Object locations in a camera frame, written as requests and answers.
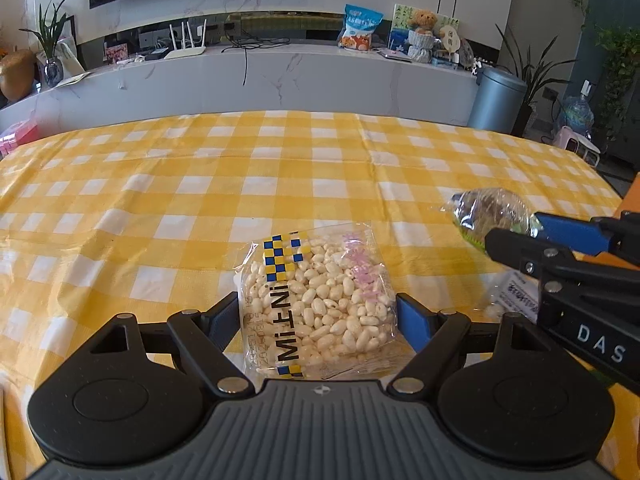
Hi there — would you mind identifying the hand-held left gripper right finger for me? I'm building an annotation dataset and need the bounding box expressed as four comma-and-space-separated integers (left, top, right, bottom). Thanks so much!
387, 293, 551, 395

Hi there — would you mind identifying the green plant in glass vase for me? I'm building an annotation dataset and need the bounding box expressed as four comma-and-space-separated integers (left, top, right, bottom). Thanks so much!
20, 0, 81, 89

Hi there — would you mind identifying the white round stool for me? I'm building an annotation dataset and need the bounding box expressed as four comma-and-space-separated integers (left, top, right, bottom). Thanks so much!
570, 135, 602, 167

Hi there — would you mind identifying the brown round vase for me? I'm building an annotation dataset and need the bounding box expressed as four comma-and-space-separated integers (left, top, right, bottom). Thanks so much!
0, 50, 39, 101

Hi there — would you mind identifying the round paper fan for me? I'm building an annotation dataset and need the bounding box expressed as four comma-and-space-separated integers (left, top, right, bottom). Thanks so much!
440, 22, 461, 57

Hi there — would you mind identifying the grey metal trash bin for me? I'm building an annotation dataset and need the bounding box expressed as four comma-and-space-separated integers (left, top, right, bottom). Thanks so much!
468, 67, 529, 134

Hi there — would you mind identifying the pale pink space heater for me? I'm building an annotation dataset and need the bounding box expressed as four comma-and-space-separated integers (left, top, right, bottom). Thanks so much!
552, 125, 583, 150

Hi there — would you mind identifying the white router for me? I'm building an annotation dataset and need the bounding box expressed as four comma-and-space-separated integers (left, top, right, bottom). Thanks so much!
164, 19, 209, 61

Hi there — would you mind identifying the blue snack bag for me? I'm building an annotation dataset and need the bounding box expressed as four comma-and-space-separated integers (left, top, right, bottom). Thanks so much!
337, 4, 385, 52

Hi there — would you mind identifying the pink box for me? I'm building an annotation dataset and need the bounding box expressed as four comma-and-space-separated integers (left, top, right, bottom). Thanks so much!
0, 120, 41, 157

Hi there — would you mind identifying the white envelope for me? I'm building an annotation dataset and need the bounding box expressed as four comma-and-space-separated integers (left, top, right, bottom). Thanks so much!
52, 72, 94, 89

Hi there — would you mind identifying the green ivy plant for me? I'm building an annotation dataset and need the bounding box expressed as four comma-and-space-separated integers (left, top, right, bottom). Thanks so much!
592, 25, 640, 127

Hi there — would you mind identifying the green picture board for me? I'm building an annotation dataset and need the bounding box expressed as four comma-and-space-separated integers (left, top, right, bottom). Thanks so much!
389, 4, 461, 62

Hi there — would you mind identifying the yellow checked tablecloth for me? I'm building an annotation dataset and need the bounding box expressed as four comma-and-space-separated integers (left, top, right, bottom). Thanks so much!
0, 110, 640, 480

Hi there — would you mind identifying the clear puffed rice snack packet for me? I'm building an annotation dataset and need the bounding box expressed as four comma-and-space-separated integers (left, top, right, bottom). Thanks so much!
240, 225, 398, 380

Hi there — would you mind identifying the white marble media console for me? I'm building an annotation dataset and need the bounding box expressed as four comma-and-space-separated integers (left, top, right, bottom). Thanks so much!
0, 42, 481, 134

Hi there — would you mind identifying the clear green snack packet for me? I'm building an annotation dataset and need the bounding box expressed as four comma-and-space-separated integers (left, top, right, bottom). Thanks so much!
440, 187, 543, 253

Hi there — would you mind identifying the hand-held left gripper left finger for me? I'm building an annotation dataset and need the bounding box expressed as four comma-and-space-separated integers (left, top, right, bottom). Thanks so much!
92, 292, 254, 399

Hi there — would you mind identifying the long-leaf potted plant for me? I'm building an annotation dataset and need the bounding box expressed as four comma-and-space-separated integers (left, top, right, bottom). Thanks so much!
495, 22, 584, 137

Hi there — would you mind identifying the blue water jug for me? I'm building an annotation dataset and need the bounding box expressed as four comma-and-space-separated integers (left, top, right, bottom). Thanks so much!
559, 80, 596, 136

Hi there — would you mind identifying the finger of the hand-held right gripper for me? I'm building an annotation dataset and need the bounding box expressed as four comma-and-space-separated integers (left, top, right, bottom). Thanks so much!
484, 228, 640, 293
534, 211, 640, 272

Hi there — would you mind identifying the brown teddy bear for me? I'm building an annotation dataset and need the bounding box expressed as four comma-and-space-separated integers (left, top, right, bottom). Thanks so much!
407, 9, 440, 36

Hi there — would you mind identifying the orange cardboard box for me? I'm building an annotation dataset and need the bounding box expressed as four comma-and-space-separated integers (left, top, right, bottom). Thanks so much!
582, 172, 640, 273

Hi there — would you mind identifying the black cable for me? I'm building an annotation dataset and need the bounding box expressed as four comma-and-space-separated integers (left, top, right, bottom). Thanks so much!
220, 34, 302, 87

